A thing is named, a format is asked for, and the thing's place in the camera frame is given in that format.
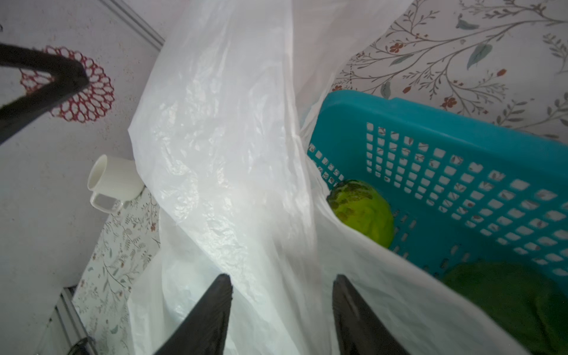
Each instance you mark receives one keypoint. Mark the teal plastic basket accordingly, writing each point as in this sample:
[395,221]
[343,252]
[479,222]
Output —
[461,190]

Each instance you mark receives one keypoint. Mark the white mug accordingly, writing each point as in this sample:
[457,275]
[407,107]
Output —
[115,178]

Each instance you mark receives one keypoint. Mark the white plastic bag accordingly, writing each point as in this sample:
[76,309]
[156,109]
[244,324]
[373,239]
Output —
[220,139]

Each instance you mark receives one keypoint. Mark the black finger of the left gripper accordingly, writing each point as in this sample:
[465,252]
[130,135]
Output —
[69,78]

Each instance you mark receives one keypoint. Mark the light green custard apple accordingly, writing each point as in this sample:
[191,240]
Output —
[358,205]

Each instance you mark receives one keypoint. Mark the dark green leafy vegetable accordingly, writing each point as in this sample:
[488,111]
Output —
[522,301]

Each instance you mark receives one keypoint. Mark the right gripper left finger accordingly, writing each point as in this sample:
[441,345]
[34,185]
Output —
[204,330]

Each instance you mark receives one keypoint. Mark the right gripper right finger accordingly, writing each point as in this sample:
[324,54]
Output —
[358,329]

